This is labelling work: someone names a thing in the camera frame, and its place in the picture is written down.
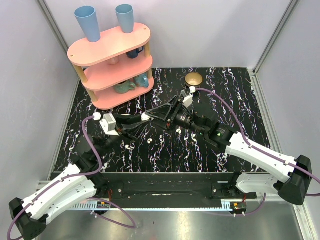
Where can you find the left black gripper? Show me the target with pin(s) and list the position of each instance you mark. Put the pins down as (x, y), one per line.
(119, 127)

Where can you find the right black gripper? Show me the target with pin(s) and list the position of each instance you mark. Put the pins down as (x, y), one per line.
(170, 110)

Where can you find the white earbud charging case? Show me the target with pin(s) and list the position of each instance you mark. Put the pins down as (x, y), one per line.
(145, 117)

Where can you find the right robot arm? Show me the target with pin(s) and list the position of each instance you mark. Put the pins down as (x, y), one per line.
(287, 176)

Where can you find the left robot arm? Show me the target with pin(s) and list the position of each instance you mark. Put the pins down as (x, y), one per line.
(81, 179)

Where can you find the teal ceramic mug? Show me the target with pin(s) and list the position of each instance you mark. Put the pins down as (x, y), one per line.
(124, 87)

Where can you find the light blue butterfly mug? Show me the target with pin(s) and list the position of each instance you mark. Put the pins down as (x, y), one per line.
(141, 81)

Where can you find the gold patterned bowl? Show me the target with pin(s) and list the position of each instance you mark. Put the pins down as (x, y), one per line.
(193, 79)

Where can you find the pink three-tier shelf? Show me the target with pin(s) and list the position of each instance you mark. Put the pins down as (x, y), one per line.
(98, 78)

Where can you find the pink cup on shelf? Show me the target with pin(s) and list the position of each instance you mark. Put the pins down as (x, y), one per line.
(113, 61)

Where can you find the dark blue mug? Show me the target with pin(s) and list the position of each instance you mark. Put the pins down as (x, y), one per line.
(134, 53)

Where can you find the right blue plastic cup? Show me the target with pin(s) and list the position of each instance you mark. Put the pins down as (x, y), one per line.
(125, 17)

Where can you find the blue plastic cup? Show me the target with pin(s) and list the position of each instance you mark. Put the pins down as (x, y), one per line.
(125, 17)
(87, 19)

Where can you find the left blue plastic cup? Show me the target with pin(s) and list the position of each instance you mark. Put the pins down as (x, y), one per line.
(87, 19)

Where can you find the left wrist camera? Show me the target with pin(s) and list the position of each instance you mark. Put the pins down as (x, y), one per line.
(108, 124)

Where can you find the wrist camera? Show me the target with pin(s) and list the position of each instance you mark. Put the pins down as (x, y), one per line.
(108, 124)
(187, 95)

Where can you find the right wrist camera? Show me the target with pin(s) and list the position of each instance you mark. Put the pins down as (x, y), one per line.
(187, 95)

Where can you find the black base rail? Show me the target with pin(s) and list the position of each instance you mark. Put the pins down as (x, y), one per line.
(212, 185)

